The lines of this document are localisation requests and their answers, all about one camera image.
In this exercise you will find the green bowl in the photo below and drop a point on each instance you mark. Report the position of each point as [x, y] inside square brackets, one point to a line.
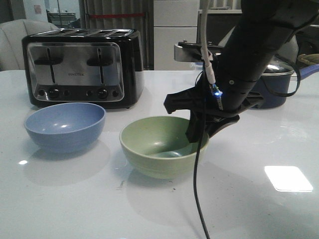
[158, 147]

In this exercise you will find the woven basket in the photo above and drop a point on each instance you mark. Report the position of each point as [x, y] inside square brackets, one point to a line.
[309, 59]

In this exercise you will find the glass pot lid blue knob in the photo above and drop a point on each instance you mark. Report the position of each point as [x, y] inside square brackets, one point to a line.
[279, 66]

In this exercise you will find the wrist camera silver mount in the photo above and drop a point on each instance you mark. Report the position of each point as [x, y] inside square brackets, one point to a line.
[187, 52]

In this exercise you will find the dark blue saucepan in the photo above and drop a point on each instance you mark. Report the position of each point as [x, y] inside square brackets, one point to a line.
[275, 89]

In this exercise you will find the grey chair left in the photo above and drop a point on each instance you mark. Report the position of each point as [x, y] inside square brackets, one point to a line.
[11, 35]

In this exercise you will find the grey chair right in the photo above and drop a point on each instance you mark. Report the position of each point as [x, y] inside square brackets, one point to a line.
[289, 50]

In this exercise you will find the black chrome four-slot toaster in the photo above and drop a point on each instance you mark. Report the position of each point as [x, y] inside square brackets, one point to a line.
[100, 66]

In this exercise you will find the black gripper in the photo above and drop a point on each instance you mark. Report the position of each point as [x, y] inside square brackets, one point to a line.
[213, 108]

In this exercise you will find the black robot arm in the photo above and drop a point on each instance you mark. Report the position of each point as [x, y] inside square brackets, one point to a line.
[249, 68]

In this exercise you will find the white cabinet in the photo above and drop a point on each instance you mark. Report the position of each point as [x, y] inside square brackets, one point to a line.
[174, 21]

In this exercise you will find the grey chair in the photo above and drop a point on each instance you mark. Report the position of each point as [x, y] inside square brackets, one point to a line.
[289, 50]
[11, 35]

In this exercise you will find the blue bowl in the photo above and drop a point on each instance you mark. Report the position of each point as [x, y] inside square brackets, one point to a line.
[67, 127]

